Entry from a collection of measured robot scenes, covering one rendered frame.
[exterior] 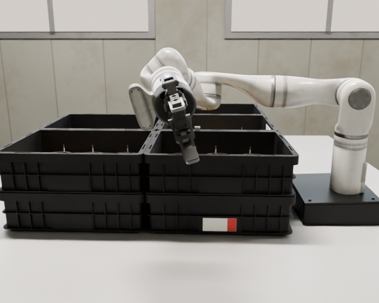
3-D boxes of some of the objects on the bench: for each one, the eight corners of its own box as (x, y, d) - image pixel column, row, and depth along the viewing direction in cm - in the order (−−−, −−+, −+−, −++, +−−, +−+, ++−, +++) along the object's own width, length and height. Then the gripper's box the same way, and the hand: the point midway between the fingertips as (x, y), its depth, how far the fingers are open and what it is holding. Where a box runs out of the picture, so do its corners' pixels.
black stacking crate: (157, 195, 136) (157, 162, 133) (145, 236, 107) (144, 195, 104) (43, 193, 137) (40, 160, 134) (0, 233, 108) (-6, 192, 105)
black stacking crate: (275, 196, 134) (277, 163, 131) (294, 238, 105) (297, 197, 102) (158, 195, 136) (157, 162, 133) (145, 236, 107) (144, 195, 104)
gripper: (182, 55, 69) (198, 85, 56) (200, 127, 77) (219, 168, 64) (141, 67, 69) (148, 100, 56) (163, 138, 77) (174, 182, 64)
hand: (185, 134), depth 60 cm, fingers open, 9 cm apart
